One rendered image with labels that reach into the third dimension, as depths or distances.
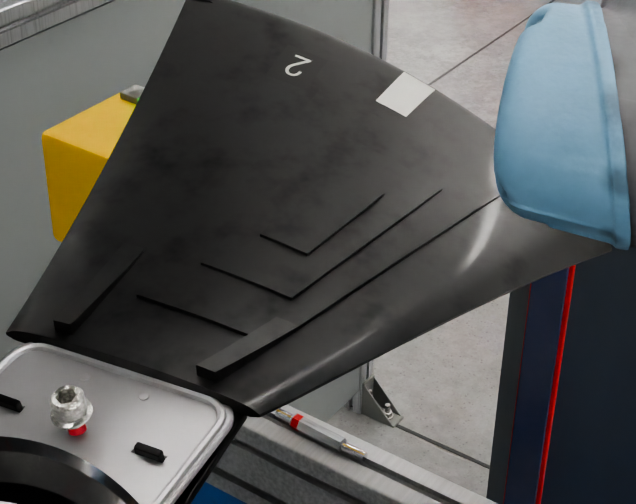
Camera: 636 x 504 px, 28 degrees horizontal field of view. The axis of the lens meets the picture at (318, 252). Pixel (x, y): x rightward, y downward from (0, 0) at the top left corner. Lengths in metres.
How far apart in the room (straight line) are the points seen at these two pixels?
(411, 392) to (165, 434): 1.94
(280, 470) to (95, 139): 0.28
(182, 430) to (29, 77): 0.97
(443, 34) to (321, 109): 3.25
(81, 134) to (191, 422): 0.49
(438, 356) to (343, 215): 1.94
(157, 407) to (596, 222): 0.16
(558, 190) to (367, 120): 0.17
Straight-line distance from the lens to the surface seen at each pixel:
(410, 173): 0.53
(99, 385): 0.44
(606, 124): 0.39
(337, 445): 0.92
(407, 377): 2.38
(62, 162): 0.89
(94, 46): 1.42
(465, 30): 3.84
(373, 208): 0.51
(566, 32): 0.41
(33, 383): 0.44
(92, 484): 0.35
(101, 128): 0.89
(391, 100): 0.58
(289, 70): 0.58
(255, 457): 0.96
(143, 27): 1.47
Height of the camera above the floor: 1.48
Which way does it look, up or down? 33 degrees down
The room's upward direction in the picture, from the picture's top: 1 degrees clockwise
